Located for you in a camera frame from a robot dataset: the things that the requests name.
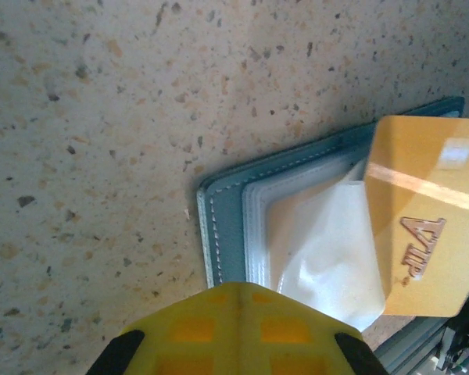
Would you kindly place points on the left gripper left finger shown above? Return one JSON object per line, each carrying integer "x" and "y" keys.
{"x": 187, "y": 340}

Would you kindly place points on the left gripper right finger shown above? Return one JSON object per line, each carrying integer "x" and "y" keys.
{"x": 289, "y": 340}

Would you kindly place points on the gold VIP card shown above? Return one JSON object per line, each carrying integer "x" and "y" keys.
{"x": 426, "y": 234}

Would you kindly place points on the teal leather card holder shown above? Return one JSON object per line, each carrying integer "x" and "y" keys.
{"x": 230, "y": 211}

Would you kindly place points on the aluminium frame rail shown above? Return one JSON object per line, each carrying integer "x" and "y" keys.
{"x": 410, "y": 347}

